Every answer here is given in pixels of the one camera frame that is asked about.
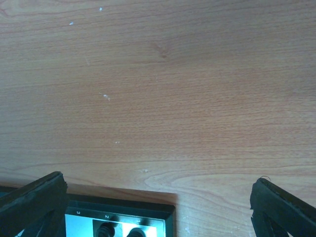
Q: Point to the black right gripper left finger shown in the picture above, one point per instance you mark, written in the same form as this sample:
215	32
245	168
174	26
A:
36	209

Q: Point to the black chess piece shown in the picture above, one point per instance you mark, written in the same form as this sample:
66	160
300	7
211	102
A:
106	229
136	232

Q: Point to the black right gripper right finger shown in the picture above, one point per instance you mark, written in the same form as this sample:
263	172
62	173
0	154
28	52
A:
278	213

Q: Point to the black and grey chessboard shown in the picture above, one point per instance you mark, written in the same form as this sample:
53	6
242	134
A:
86	214

